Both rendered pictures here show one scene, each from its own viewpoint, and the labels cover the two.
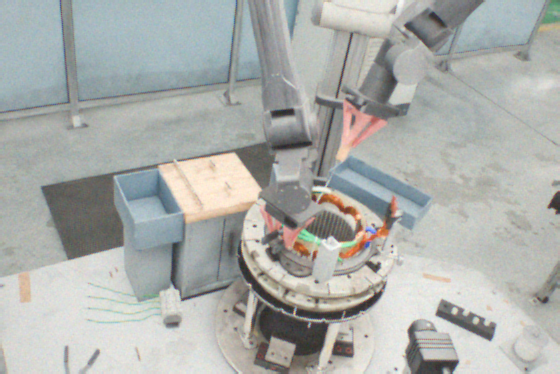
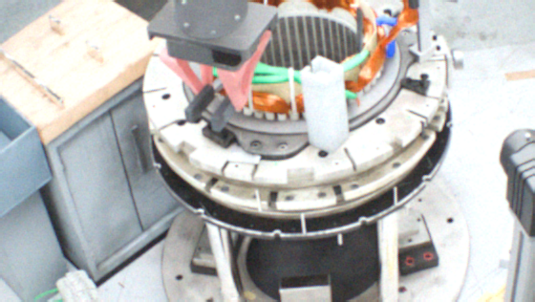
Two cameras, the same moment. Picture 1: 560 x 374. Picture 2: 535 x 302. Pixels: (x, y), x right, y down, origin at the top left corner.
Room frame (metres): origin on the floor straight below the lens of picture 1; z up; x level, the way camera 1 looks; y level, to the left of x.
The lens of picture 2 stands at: (0.00, -0.02, 1.84)
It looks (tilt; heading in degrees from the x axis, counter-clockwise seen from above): 44 degrees down; 357
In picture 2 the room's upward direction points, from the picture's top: 9 degrees counter-clockwise
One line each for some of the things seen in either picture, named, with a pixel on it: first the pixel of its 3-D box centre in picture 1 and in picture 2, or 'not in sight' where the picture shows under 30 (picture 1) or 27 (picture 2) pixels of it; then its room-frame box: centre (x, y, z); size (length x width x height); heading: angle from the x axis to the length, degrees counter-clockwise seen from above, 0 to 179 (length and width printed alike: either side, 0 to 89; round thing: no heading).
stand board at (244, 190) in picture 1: (211, 185); (66, 58); (1.04, 0.16, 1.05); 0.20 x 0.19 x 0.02; 125
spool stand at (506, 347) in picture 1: (531, 342); not in sight; (0.95, -0.68, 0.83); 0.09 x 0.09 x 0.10; 37
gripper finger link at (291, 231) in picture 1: (287, 223); (223, 63); (0.78, -0.03, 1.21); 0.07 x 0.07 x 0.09; 55
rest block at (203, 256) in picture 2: (248, 301); (214, 245); (0.91, 0.02, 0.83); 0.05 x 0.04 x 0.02; 157
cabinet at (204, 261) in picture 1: (207, 230); (89, 143); (1.04, 0.16, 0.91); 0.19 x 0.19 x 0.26; 35
